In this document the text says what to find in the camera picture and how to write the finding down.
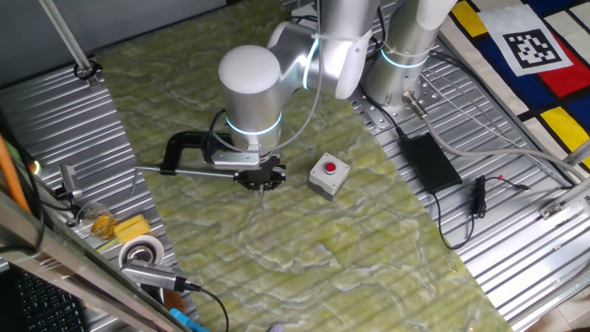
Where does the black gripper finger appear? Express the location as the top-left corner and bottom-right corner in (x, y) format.
(234, 173), (262, 192)
(260, 172), (287, 192)

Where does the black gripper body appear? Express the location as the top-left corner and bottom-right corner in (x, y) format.
(237, 155), (285, 177)

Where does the grey box with red button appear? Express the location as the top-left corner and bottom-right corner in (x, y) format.
(307, 151), (351, 202)

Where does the green marble pattern mat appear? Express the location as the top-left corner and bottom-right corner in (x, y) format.
(94, 0), (515, 332)

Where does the black C-clamp with threaded rod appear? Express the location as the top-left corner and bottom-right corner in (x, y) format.
(131, 130), (241, 196)

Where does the white tape roll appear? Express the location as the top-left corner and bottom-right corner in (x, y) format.
(117, 233), (166, 269)

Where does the yellow sponge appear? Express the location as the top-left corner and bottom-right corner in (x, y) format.
(113, 213), (152, 244)

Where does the clear cup with amber liquid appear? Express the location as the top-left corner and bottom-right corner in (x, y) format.
(75, 201), (119, 241)

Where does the blue plastic object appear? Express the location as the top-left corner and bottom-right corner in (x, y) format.
(168, 307), (211, 332)

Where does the black power adapter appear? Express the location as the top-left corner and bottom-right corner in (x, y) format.
(398, 132), (464, 195)

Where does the slanted aluminium pole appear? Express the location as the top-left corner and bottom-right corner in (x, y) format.
(38, 0), (101, 89)

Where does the orange pole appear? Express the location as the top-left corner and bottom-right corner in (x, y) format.
(0, 133), (32, 216)

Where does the black keyboard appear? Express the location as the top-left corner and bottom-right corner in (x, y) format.
(13, 269), (89, 332)

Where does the fiducial marker board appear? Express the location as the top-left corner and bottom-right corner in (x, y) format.
(437, 0), (590, 172)

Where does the white paper fiducial marker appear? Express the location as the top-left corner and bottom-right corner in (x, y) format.
(477, 3), (577, 78)

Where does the aluminium profile bar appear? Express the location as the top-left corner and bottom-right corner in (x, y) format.
(537, 182), (590, 220)
(562, 139), (590, 168)

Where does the wrist camera with silver bracket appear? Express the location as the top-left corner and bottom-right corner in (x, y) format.
(201, 131), (263, 172)

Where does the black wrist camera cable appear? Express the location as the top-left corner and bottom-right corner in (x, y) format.
(206, 108), (231, 153)

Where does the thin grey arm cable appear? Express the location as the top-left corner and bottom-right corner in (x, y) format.
(220, 0), (324, 156)

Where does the perforated steel base plate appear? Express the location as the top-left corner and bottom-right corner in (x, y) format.
(348, 54), (446, 133)

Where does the black base power cable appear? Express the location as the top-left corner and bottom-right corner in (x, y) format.
(357, 27), (409, 139)

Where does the large silver camera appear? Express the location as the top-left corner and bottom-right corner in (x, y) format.
(119, 258), (203, 293)

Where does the thick grey cable with connector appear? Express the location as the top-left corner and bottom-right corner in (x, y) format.
(401, 90), (590, 182)

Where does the small silver camera on stand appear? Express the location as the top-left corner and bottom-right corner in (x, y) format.
(53, 162), (85, 203)

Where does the steel frame beam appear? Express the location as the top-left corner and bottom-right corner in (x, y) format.
(0, 186), (190, 332)

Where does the black bundled cable with plug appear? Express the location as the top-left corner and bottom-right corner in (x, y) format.
(431, 173), (532, 251)

